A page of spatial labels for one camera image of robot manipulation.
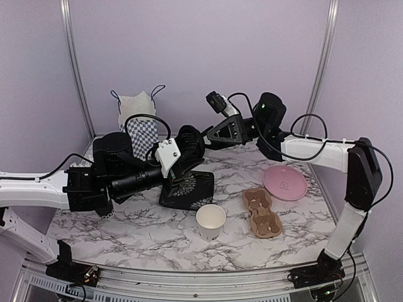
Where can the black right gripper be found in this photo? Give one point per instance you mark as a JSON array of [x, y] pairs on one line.
[[233, 129]]

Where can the blue checkered paper bag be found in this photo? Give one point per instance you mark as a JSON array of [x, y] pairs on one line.
[[142, 130]]

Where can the white paper coffee cup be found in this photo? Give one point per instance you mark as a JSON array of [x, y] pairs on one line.
[[210, 219]]

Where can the brown cardboard cup carrier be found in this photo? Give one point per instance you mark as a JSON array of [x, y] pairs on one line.
[[263, 221]]

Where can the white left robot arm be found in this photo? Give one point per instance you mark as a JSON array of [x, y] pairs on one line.
[[113, 176]]

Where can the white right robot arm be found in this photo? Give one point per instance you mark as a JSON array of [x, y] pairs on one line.
[[356, 161]]

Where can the black floral square plate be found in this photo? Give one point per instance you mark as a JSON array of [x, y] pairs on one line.
[[194, 191]]

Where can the black cup holding straws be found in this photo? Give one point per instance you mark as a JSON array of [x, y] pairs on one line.
[[105, 212]]

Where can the pink round plate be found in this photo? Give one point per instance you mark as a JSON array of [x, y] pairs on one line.
[[285, 183]]

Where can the aluminium frame post right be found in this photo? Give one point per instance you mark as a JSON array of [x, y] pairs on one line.
[[325, 54]]

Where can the aluminium frame post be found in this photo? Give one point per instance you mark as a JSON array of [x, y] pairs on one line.
[[325, 54], [73, 58]]

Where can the aluminium front rail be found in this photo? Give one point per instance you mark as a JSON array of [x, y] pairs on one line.
[[122, 284]]

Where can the aluminium frame post left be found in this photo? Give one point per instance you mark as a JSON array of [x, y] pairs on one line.
[[73, 58]]

